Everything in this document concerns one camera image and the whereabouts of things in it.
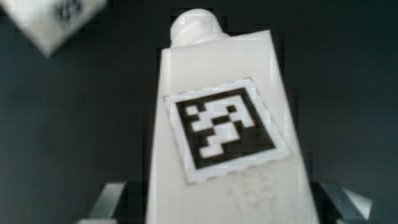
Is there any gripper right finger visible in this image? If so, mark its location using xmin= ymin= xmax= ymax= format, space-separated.
xmin=316 ymin=183 xmax=373 ymax=224

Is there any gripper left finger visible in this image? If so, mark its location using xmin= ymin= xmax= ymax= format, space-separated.
xmin=74 ymin=182 xmax=126 ymax=224

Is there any white stool leg with tag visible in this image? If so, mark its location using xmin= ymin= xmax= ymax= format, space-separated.
xmin=145 ymin=9 xmax=319 ymax=224

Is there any white stool leg middle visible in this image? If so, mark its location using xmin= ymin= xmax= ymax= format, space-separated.
xmin=0 ymin=0 xmax=106 ymax=57

